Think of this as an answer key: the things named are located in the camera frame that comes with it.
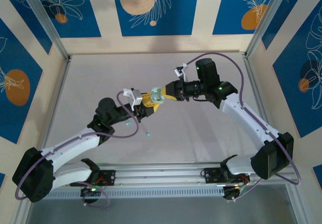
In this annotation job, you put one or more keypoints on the mint green earbud charging case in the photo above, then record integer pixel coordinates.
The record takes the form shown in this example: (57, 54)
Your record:
(156, 95)

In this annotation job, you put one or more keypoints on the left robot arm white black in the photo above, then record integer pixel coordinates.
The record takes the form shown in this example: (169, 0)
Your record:
(73, 144)

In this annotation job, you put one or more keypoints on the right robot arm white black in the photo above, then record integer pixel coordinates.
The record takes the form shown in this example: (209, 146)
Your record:
(241, 115)

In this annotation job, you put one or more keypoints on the black controller box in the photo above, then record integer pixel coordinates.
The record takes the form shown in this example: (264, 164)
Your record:
(88, 192)
(231, 193)

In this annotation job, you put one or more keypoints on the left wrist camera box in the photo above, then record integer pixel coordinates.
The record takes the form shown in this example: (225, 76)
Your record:
(135, 96)

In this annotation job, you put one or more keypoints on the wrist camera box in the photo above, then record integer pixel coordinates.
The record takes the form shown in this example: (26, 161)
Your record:
(179, 71)
(135, 96)

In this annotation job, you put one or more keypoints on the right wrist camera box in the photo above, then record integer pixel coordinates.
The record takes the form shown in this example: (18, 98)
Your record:
(179, 71)

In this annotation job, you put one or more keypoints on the aluminium side rail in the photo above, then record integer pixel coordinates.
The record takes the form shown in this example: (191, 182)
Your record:
(261, 108)
(56, 103)

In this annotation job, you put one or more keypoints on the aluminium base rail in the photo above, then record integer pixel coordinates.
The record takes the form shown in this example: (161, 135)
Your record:
(163, 173)

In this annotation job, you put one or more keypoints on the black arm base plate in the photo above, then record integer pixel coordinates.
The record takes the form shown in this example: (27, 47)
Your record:
(210, 175)
(108, 177)

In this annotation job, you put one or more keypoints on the aluminium frame post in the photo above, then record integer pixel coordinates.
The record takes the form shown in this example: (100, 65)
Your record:
(47, 27)
(264, 20)

